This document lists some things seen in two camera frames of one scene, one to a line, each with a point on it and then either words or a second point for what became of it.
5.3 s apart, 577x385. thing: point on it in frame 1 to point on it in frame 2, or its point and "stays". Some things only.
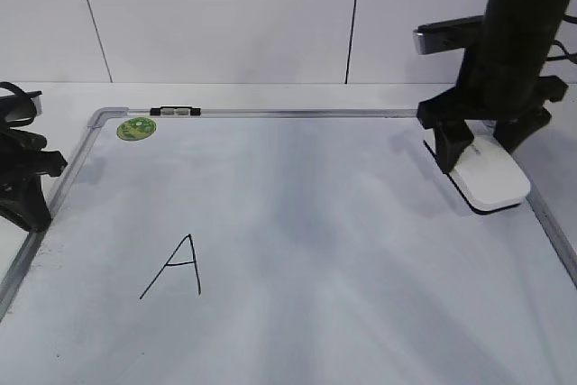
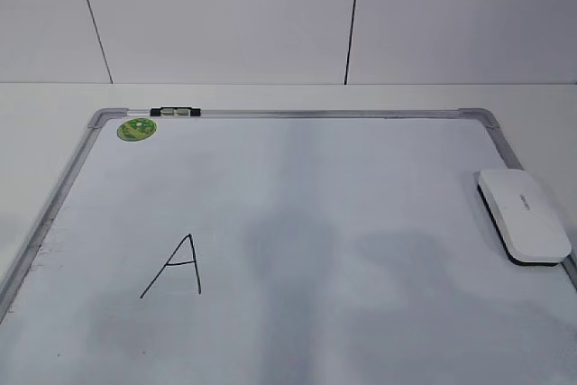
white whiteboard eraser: x=489 y=177 to x=525 y=226
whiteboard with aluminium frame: x=283 y=246 stays
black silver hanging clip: x=175 y=111 stays
